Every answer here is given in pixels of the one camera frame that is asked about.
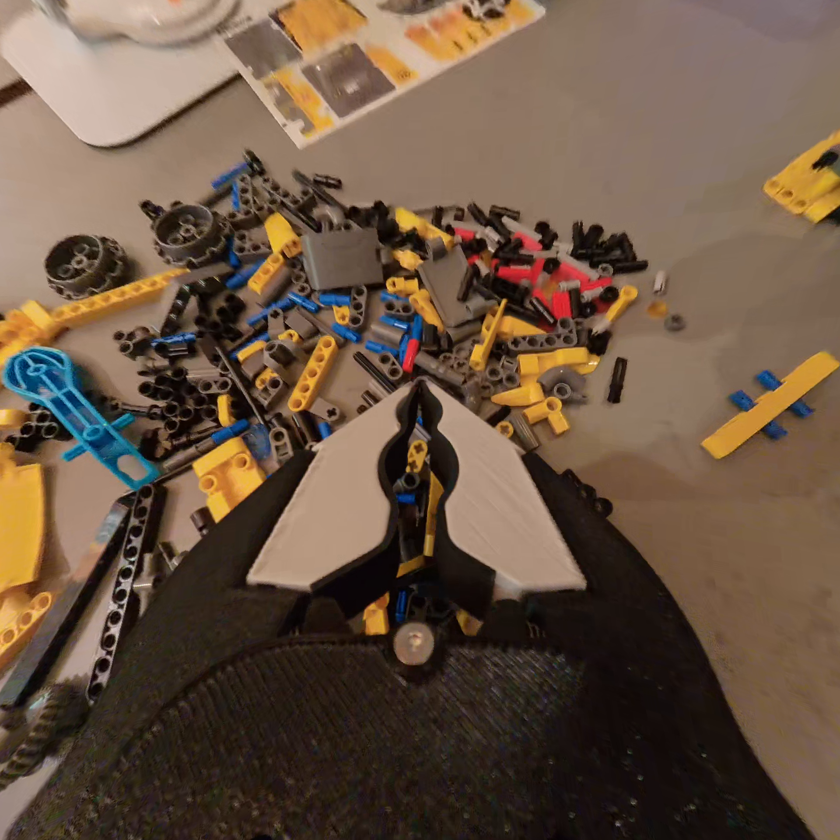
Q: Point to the dark grey toothed toy wheel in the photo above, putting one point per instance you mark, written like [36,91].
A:
[98,275]
[210,229]

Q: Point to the yellow toy beam with holes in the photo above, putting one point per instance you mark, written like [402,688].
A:
[741,433]

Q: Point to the white book stand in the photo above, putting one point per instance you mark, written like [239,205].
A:
[98,98]

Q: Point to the orange round toy stud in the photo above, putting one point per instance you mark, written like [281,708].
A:
[657,309]

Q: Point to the yellow grey sticker sheet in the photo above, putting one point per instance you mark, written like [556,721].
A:
[341,79]

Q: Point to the black toy connector pin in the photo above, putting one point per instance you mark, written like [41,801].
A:
[616,380]

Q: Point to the pile of toy building parts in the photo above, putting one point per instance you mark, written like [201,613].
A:
[341,259]

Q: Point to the dark grey round toy stud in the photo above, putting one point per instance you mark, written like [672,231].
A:
[674,323]

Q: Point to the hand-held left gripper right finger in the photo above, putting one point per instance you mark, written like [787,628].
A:
[505,518]

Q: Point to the light blue brick separator tool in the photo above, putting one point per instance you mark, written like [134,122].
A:
[88,420]

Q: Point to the light grey toy pin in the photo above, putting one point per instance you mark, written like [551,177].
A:
[660,282]

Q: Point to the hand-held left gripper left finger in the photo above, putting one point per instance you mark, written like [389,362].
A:
[328,518]

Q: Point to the small yellow toy subassembly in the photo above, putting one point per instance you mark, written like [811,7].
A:
[800,184]

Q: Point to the blue toy connector pin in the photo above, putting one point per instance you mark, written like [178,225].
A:
[768,380]
[741,399]

